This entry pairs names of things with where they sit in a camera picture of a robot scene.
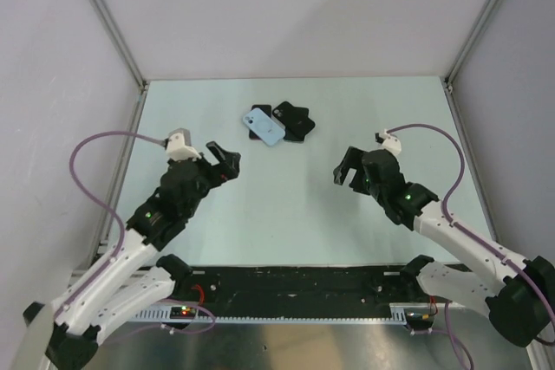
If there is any black phone case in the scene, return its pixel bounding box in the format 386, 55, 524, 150
272, 101, 316, 140

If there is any black smartphone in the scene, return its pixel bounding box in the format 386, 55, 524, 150
284, 107, 315, 143

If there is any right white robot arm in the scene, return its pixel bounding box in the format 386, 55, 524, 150
333, 146, 554, 347

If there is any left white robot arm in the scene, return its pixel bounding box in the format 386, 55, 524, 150
42, 140, 241, 369

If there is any light blue phone case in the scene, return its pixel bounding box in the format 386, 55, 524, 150
242, 108, 285, 146

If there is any dark phone under blue case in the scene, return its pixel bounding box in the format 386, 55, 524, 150
249, 104, 272, 140

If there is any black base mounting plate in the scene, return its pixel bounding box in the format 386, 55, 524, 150
169, 265, 429, 317

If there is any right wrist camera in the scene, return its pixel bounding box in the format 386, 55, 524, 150
375, 130, 402, 156

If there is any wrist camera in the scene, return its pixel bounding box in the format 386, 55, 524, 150
375, 130, 402, 156
165, 128, 201, 161

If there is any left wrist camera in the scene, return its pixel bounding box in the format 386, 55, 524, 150
165, 128, 201, 161

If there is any white slotted cable duct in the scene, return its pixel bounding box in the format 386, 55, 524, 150
129, 304, 433, 325

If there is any left aluminium frame post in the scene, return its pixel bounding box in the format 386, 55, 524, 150
64, 0, 148, 89

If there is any aluminium frame post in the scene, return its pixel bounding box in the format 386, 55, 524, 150
444, 0, 528, 88
64, 0, 148, 89

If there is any right aluminium frame post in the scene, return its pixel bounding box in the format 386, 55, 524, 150
444, 0, 528, 88

